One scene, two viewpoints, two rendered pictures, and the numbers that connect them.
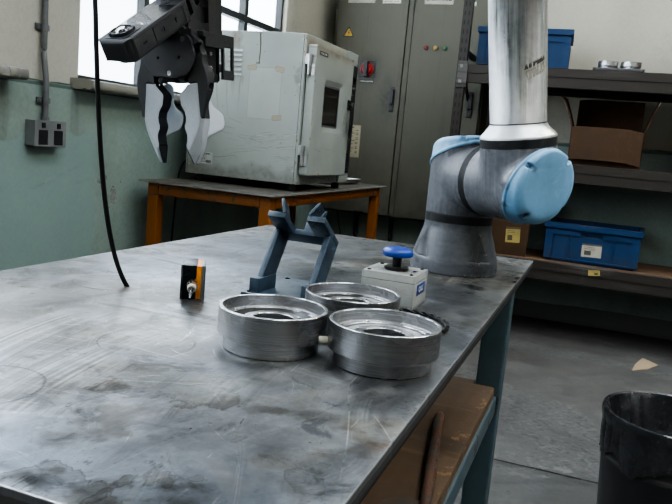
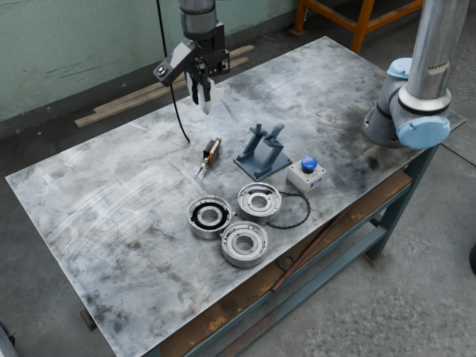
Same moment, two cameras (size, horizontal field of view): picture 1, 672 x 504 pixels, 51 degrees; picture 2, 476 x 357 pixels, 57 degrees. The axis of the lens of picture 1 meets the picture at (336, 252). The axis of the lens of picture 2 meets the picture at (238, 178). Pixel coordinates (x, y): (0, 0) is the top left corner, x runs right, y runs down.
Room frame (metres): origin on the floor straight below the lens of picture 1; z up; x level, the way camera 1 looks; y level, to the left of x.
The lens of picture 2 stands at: (0.15, -0.28, 1.65)
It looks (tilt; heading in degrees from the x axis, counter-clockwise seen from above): 48 degrees down; 27
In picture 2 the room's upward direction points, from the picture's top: 4 degrees clockwise
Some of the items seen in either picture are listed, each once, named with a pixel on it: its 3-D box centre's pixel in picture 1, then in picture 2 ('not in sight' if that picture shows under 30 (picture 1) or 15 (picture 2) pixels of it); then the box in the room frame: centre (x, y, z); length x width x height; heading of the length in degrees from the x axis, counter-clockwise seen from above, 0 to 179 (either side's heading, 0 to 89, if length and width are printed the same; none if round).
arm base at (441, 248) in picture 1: (455, 241); (392, 117); (1.24, -0.21, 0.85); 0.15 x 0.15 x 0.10
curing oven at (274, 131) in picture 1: (281, 114); not in sight; (3.34, 0.31, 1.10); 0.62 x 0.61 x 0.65; 160
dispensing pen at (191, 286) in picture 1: (189, 282); (206, 157); (0.83, 0.17, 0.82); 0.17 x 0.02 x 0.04; 10
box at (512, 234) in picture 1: (500, 218); not in sight; (4.26, -0.96, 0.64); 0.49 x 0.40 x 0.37; 75
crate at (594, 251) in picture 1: (593, 243); not in sight; (4.09, -1.48, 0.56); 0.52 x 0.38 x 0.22; 67
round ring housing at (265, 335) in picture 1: (272, 326); (210, 217); (0.67, 0.05, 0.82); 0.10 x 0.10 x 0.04
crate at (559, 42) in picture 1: (524, 53); not in sight; (4.27, -0.99, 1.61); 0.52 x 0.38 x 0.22; 73
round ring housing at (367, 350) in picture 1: (383, 342); (244, 245); (0.65, -0.05, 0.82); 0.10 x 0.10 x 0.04
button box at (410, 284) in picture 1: (396, 283); (307, 173); (0.92, -0.08, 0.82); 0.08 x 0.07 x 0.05; 160
